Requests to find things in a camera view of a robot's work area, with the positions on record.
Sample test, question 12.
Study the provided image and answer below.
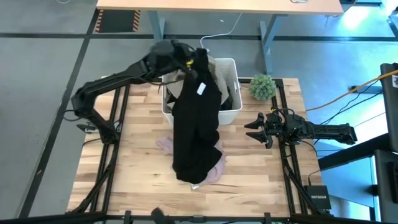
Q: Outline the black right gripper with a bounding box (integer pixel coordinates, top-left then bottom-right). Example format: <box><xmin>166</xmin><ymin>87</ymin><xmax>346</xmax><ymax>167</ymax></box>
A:
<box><xmin>244</xmin><ymin>112</ymin><xmax>283</xmax><ymax>149</ymax></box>

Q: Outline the beige garment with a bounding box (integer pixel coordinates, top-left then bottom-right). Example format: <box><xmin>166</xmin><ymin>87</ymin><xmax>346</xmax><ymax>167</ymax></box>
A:
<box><xmin>162</xmin><ymin>55</ymin><xmax>229</xmax><ymax>108</ymax></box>

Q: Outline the black garment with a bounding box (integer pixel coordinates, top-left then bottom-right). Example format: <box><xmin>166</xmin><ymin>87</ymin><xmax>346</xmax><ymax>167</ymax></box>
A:
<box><xmin>171</xmin><ymin>47</ymin><xmax>223</xmax><ymax>185</ymax></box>

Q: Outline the white plastic laundry basket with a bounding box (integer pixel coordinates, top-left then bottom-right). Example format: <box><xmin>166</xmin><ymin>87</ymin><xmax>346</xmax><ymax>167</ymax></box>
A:
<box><xmin>160</xmin><ymin>58</ymin><xmax>243</xmax><ymax>126</ymax></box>

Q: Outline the green artificial plant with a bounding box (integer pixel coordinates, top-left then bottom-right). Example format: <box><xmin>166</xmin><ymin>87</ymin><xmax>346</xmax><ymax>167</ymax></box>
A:
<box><xmin>248</xmin><ymin>73</ymin><xmax>277</xmax><ymax>101</ymax></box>

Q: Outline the wooden desk with grey legs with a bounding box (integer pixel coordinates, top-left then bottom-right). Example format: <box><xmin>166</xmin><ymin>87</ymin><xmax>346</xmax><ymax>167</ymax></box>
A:
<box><xmin>95</xmin><ymin>0</ymin><xmax>345</xmax><ymax>75</ymax></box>

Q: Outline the black mat with hazard stripes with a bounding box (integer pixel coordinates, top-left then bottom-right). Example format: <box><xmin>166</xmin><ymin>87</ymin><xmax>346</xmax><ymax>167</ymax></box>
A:
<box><xmin>94</xmin><ymin>9</ymin><xmax>141</xmax><ymax>34</ymax></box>

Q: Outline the pale pink garment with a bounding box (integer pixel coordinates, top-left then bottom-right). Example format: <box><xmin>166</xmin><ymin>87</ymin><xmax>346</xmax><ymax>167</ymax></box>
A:
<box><xmin>155</xmin><ymin>134</ymin><xmax>227</xmax><ymax>187</ymax></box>

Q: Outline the black equipment cabinet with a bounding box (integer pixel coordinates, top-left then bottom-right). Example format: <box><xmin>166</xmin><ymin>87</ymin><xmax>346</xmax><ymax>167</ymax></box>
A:
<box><xmin>374</xmin><ymin>63</ymin><xmax>398</xmax><ymax>223</ymax></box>

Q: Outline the white cable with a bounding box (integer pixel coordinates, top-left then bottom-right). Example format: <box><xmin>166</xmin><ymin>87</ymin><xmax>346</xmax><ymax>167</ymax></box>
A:
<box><xmin>200</xmin><ymin>12</ymin><xmax>243</xmax><ymax>53</ymax></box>

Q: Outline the black Netgear network switch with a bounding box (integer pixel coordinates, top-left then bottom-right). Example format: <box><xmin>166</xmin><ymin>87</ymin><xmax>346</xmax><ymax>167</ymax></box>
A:
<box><xmin>303</xmin><ymin>185</ymin><xmax>332</xmax><ymax>211</ymax></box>

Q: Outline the black aluminium table frame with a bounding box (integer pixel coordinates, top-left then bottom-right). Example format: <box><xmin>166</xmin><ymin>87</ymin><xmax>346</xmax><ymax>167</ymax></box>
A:
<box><xmin>0</xmin><ymin>77</ymin><xmax>398</xmax><ymax>224</ymax></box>

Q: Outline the black cable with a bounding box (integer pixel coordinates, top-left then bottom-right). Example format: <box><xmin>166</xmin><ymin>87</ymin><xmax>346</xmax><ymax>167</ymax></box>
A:
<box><xmin>320</xmin><ymin>90</ymin><xmax>384</xmax><ymax>126</ymax></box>

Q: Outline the yellow cable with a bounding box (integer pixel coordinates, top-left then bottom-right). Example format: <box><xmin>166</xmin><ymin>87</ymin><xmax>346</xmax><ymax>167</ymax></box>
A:
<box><xmin>306</xmin><ymin>68</ymin><xmax>398</xmax><ymax>112</ymax></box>

